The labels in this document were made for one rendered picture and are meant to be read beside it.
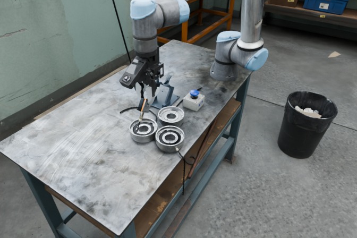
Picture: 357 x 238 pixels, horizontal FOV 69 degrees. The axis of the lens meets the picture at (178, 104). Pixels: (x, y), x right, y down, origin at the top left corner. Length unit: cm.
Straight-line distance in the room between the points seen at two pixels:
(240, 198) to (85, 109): 115
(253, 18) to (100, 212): 89
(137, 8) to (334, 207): 172
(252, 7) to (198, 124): 50
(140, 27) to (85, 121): 49
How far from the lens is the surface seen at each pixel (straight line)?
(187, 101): 111
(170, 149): 92
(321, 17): 417
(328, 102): 218
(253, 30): 115
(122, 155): 94
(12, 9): 235
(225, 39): 127
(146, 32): 80
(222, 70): 133
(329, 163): 230
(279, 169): 209
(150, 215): 109
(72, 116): 116
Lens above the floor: 149
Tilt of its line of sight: 36 degrees down
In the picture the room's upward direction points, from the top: 2 degrees clockwise
